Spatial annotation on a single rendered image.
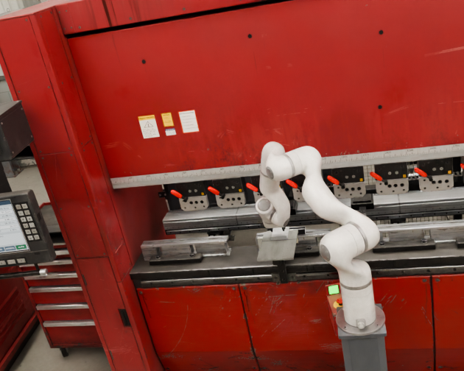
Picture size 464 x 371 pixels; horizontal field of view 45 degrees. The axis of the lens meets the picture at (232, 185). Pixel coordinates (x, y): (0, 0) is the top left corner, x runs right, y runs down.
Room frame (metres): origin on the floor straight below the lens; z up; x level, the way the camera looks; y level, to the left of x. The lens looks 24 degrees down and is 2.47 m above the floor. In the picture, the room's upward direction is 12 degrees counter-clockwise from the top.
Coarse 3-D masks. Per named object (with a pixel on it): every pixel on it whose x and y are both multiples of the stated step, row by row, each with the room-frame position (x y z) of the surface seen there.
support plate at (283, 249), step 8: (264, 232) 2.59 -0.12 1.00; (272, 232) 2.57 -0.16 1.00; (296, 232) 2.52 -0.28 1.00; (264, 240) 2.51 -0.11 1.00; (280, 240) 2.48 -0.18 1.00; (288, 240) 2.46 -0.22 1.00; (296, 240) 2.45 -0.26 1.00; (264, 248) 2.43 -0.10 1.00; (272, 248) 2.42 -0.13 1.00; (280, 248) 2.40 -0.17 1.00; (288, 248) 2.38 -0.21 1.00; (264, 256) 2.36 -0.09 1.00; (272, 256) 2.34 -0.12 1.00; (280, 256) 2.33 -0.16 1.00; (288, 256) 2.31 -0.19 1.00
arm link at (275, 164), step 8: (272, 144) 2.17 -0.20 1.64; (280, 144) 2.16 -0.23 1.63; (264, 152) 2.18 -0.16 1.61; (272, 152) 2.08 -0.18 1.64; (280, 152) 2.12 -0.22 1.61; (264, 160) 2.18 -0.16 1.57; (272, 160) 2.02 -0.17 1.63; (280, 160) 2.01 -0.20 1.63; (288, 160) 2.01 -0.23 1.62; (264, 168) 2.20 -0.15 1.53; (272, 168) 2.00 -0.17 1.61; (280, 168) 1.99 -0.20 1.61; (288, 168) 1.99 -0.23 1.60; (272, 176) 1.99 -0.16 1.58; (280, 176) 1.98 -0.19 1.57; (288, 176) 1.99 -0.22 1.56
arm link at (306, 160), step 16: (304, 160) 2.02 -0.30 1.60; (320, 160) 2.02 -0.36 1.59; (320, 176) 1.96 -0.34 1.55; (304, 192) 1.92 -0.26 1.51; (320, 192) 1.89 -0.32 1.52; (320, 208) 1.85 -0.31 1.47; (336, 208) 1.83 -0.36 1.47; (352, 224) 1.77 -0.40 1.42; (368, 224) 1.76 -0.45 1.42; (368, 240) 1.72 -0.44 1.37
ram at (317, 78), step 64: (320, 0) 2.45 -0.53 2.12; (384, 0) 2.38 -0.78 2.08; (448, 0) 2.31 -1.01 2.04; (128, 64) 2.70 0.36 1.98; (192, 64) 2.62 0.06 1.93; (256, 64) 2.54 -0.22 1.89; (320, 64) 2.46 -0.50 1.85; (384, 64) 2.39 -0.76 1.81; (448, 64) 2.32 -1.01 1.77; (128, 128) 2.73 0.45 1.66; (256, 128) 2.55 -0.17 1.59; (320, 128) 2.47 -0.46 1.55; (384, 128) 2.39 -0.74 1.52; (448, 128) 2.32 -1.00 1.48
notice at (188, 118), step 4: (180, 112) 2.65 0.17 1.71; (184, 112) 2.64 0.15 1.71; (188, 112) 2.64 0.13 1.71; (192, 112) 2.63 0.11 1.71; (180, 116) 2.65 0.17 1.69; (184, 116) 2.65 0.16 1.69; (188, 116) 2.64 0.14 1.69; (192, 116) 2.63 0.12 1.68; (180, 120) 2.65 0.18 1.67; (184, 120) 2.65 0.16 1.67; (188, 120) 2.64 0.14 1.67; (192, 120) 2.64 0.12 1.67; (196, 120) 2.63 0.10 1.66; (184, 124) 2.65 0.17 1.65; (188, 124) 2.64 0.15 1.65; (192, 124) 2.64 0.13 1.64; (196, 124) 2.63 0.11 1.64; (184, 128) 2.65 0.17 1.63; (188, 128) 2.64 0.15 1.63; (192, 128) 2.64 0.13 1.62; (196, 128) 2.63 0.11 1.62; (184, 132) 2.65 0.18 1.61
